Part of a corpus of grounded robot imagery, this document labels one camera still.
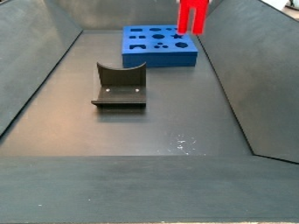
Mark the blue shape sorter board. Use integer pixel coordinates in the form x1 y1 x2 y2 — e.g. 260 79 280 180
122 24 199 67

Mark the red two-legged peg block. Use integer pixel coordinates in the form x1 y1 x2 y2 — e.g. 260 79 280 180
176 0 212 35

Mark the black curved stand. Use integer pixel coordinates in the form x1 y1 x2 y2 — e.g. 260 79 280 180
91 64 146 107

